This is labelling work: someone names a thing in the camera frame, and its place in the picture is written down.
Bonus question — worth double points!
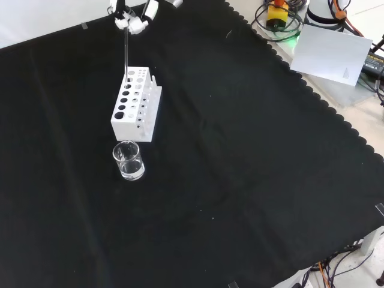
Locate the orange and black underbench cables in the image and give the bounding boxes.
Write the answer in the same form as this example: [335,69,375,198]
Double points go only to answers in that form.
[299,239,384,288]

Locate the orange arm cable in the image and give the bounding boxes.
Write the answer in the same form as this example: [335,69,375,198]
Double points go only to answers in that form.
[326,0,365,38]

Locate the yellow stop button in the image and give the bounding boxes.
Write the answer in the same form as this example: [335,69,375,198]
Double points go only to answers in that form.
[266,0,290,31]

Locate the black power adapter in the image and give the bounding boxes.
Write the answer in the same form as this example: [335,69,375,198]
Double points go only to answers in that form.
[361,50,384,76]

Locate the clear glass rod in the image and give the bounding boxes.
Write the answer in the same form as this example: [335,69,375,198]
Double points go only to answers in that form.
[122,26,131,82]

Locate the black bench cloth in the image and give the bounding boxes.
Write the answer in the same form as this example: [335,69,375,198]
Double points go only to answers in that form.
[0,0,384,288]

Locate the clear glass beaker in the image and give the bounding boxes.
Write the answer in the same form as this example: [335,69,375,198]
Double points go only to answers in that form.
[112,140,145,181]

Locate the pale board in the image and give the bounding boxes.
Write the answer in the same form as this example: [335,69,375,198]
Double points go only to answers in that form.
[290,23,374,87]

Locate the white test tube rack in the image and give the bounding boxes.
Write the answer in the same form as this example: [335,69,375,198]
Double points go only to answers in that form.
[110,66,163,142]

